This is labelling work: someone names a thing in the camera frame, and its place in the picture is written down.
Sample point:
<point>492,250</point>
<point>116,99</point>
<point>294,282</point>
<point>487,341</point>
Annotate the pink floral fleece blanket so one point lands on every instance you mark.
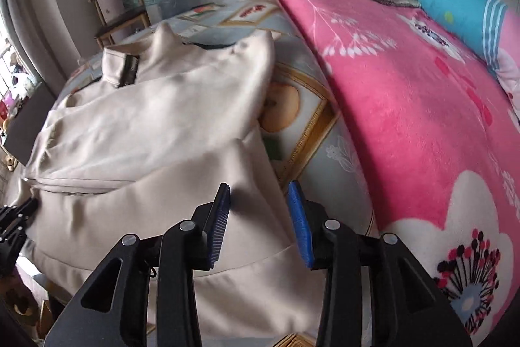
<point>438,143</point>

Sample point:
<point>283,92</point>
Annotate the patterned light blue bedsheet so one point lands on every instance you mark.
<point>304,136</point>

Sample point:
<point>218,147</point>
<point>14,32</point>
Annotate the blue patterned pillow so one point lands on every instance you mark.
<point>489,28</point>

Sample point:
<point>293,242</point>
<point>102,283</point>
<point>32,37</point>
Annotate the cream jacket black trim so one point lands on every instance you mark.
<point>139,150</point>

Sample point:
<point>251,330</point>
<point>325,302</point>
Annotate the wooden shelf rack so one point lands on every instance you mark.
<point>115,17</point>

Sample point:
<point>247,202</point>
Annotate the grey curtain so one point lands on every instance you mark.
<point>51,36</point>

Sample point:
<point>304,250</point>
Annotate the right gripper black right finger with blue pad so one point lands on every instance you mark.
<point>407,307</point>

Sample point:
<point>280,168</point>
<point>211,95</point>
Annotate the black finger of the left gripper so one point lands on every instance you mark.
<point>15,217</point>

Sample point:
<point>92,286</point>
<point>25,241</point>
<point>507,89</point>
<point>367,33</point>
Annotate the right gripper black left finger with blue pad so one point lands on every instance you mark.
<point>110,308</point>

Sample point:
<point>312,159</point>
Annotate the dark grey cabinet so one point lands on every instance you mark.
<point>26,125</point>

